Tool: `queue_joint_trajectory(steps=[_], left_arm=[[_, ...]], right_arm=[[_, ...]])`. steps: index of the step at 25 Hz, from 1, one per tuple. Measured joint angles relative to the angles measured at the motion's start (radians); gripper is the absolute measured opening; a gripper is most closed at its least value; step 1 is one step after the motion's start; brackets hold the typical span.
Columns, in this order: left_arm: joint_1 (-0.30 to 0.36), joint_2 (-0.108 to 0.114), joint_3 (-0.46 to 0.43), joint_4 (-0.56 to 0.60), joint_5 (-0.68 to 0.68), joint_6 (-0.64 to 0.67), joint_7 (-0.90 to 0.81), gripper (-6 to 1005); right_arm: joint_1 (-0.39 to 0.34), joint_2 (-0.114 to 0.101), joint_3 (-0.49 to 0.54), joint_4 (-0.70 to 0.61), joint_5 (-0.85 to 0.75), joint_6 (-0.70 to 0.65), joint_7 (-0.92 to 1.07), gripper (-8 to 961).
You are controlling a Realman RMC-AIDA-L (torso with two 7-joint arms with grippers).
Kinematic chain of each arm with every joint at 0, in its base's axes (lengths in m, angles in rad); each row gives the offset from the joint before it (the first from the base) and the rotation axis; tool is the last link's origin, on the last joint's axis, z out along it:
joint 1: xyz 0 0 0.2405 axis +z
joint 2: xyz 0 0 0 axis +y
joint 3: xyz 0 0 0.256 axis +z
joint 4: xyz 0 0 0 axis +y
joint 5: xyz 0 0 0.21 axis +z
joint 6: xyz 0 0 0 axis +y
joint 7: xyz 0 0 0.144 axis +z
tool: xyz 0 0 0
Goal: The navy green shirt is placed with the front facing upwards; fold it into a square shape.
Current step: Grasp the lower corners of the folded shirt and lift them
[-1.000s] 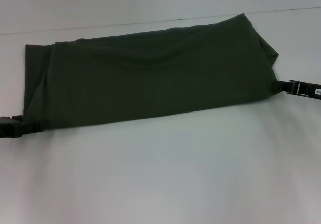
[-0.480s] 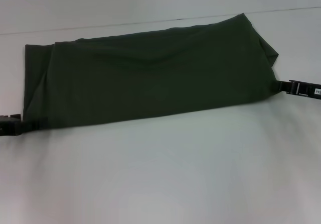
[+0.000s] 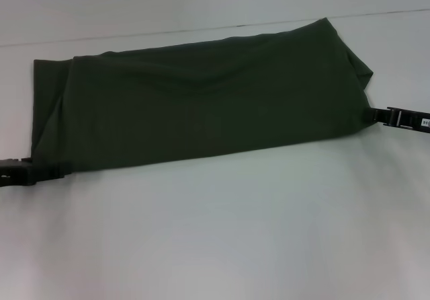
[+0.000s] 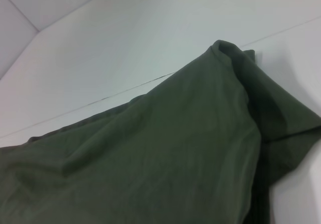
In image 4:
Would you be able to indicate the dark green FREE! t-shirt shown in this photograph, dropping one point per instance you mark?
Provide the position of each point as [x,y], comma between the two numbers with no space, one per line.
[150,158]

